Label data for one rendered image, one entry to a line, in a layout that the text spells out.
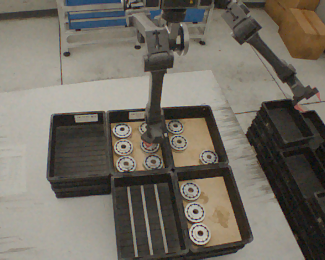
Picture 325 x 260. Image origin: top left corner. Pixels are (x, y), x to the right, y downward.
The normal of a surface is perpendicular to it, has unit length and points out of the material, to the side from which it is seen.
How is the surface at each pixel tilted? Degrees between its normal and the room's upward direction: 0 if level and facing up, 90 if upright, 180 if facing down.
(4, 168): 0
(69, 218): 0
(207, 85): 0
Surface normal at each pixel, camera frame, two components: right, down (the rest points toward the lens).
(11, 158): 0.11, -0.61
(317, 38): 0.07, 0.78
